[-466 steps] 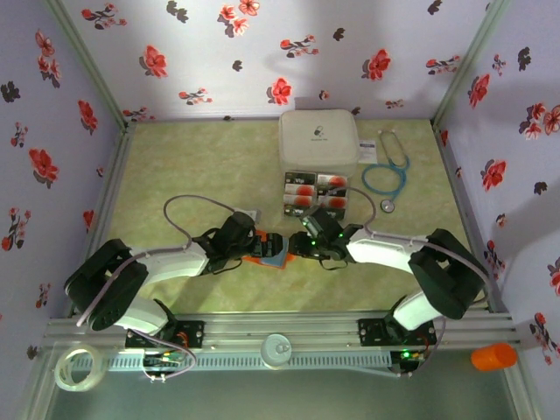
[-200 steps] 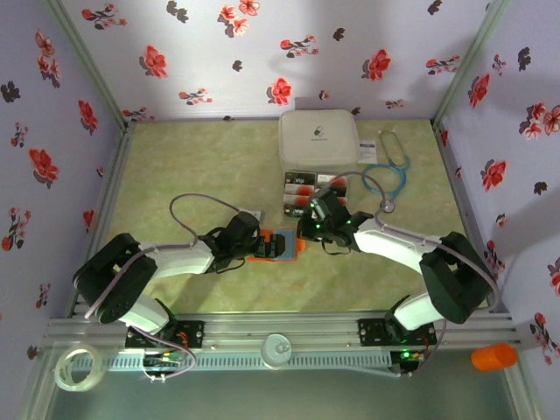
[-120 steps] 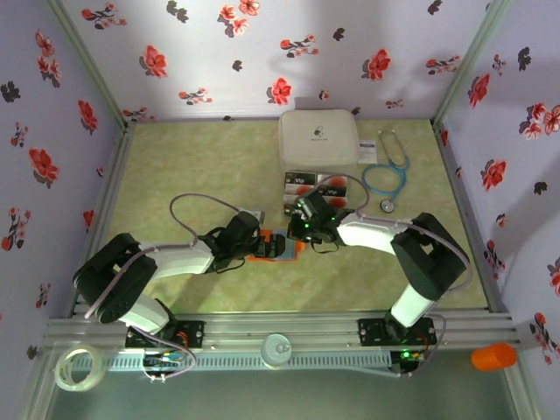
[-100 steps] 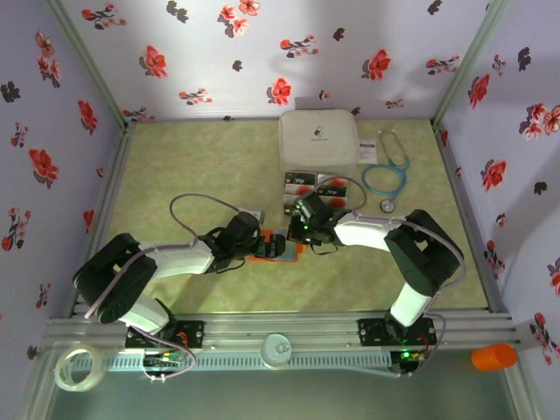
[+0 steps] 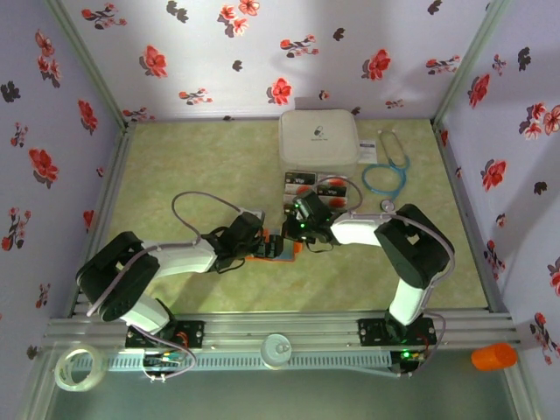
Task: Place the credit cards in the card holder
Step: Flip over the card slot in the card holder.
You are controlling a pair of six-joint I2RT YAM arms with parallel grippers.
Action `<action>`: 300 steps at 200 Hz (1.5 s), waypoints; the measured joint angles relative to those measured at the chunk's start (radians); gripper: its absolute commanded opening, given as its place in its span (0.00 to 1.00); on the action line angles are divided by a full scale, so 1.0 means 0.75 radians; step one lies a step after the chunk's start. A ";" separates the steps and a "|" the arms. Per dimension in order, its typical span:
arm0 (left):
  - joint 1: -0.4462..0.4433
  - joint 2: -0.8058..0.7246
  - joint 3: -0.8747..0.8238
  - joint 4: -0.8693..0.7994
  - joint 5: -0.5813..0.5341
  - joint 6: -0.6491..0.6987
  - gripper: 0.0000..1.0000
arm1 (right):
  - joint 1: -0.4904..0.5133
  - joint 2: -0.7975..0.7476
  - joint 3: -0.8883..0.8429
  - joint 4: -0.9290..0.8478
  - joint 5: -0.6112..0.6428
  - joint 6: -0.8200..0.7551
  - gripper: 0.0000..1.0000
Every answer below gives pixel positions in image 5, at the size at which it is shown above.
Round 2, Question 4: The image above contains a clear tape roll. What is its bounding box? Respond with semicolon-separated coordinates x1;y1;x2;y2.
54;344;108;393

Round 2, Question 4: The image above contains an orange card holder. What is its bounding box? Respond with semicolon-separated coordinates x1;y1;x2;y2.
244;226;304;266

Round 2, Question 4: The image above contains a blue stethoscope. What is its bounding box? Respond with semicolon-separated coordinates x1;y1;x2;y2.
360;129;412;214

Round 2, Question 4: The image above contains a white square box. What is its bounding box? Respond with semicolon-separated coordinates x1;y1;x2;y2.
278;108;361;179

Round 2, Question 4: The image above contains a white slotted cable duct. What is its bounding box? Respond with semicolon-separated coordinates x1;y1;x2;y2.
107;352;393;373

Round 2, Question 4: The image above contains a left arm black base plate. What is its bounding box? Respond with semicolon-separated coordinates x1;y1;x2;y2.
125;320;207;350

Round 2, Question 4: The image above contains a green circuit board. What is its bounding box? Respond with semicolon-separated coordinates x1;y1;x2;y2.
391;347;428;378
143;352;185;368

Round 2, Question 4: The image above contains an aluminium frame post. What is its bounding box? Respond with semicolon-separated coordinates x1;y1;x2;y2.
431;0;512;128
15;347;60;420
501;345;543;420
43;0;137;132

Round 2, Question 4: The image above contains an arm lavender cable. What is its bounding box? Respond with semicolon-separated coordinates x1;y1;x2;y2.
301;174;456;380
86;191;266;382

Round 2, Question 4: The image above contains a small white wipe packet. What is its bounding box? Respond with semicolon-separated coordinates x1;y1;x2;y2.
358;137;377;165

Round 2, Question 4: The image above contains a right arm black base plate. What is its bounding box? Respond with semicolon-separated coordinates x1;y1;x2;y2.
357;318;438;349

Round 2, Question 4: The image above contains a left arm lavender cable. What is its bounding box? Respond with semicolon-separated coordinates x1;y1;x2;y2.
86;191;266;382

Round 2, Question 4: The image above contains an aluminium side rail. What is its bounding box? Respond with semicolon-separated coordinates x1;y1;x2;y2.
431;120;514;315
67;122;137;320

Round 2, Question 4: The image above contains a right arm lavender cable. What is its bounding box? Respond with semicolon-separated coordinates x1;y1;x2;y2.
301;174;456;380

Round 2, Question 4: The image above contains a wide aluminium base rail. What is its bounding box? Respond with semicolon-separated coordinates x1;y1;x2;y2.
41;309;522;354

